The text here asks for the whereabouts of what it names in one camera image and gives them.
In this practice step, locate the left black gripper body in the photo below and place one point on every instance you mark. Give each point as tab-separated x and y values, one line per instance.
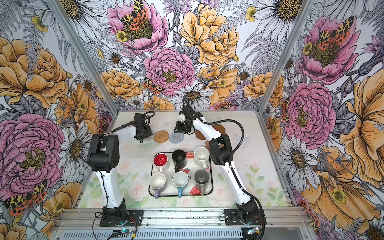
146	133

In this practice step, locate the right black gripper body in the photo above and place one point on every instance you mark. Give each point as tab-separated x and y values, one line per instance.
184	127

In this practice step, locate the glossy brown wooden coaster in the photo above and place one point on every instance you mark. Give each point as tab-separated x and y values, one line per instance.
200	136

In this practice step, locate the grey crochet coaster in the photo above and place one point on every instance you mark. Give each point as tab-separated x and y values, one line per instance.
176	138

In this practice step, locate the woven rattan coaster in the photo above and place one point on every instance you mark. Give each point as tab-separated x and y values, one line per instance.
161	137

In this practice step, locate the matte brown wooden coaster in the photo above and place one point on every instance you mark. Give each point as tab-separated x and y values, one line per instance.
220	128

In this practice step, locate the multicolour rope coaster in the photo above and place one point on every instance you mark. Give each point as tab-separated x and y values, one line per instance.
148	139

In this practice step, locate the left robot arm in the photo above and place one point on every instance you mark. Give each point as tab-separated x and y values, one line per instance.
103	158

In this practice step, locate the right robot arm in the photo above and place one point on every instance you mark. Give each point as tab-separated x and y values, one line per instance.
222	155

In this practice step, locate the black mug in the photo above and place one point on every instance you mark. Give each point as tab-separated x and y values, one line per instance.
179	158

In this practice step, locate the red interior mug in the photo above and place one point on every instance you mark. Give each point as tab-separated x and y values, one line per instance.
161	162

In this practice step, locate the white tray with strawberries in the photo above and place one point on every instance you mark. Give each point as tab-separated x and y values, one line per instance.
190	169

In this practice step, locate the grey mug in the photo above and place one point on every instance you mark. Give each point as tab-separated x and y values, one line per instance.
202	178

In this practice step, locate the green circuit board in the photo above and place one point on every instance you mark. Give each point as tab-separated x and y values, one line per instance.
124	233

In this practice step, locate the right small circuit board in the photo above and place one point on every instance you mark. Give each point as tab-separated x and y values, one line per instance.
255	230

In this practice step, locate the white mug purple handle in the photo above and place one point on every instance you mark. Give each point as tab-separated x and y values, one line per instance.
158	183

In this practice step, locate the white mug blue handle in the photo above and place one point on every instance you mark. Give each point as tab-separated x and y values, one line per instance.
180	181

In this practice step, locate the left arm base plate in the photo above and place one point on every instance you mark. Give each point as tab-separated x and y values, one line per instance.
132	217

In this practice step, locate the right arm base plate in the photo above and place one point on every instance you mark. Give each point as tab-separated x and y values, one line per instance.
232	218

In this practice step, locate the aluminium front rail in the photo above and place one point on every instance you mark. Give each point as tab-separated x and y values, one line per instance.
181	218

